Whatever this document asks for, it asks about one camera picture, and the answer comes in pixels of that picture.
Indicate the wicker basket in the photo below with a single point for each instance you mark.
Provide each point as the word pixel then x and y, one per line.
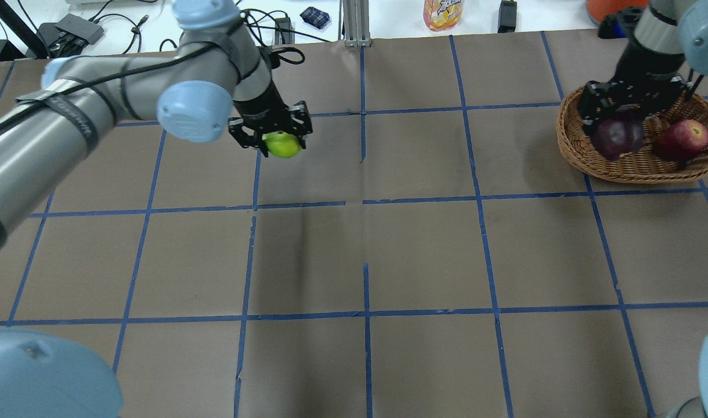
pixel 644 167

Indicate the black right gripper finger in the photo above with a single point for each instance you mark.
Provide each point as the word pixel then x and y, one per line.
pixel 597 102

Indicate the green apple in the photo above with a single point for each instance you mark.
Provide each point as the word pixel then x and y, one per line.
pixel 282 144

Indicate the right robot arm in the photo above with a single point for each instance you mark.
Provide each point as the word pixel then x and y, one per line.
pixel 673 28

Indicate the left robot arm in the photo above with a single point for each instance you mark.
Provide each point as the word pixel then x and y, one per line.
pixel 217 82

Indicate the orange bucket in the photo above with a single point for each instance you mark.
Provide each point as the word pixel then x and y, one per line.
pixel 597 11

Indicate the black computer mouse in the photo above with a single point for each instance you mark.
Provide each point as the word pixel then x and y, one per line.
pixel 315 17

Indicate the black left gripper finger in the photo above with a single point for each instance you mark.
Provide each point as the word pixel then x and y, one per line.
pixel 301 123
pixel 247 137

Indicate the red yellow apple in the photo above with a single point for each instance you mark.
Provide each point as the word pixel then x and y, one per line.
pixel 682 141

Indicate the yellow drink bottle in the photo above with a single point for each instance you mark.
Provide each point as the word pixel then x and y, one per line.
pixel 442 15

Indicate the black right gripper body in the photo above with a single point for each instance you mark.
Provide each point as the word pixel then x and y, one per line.
pixel 645 71

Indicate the dark red apple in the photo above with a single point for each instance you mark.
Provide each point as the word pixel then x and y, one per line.
pixel 618 136

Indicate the black power adapter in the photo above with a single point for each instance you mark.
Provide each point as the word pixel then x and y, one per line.
pixel 507 17

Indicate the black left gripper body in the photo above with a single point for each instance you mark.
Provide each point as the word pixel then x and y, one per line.
pixel 263 105

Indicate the aluminium frame post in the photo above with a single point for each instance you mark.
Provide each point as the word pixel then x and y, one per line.
pixel 355 23

